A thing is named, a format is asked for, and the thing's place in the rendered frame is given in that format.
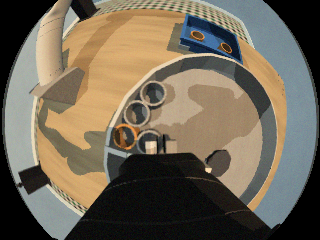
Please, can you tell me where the blue tray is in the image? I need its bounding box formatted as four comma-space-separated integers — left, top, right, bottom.
178, 14, 243, 65

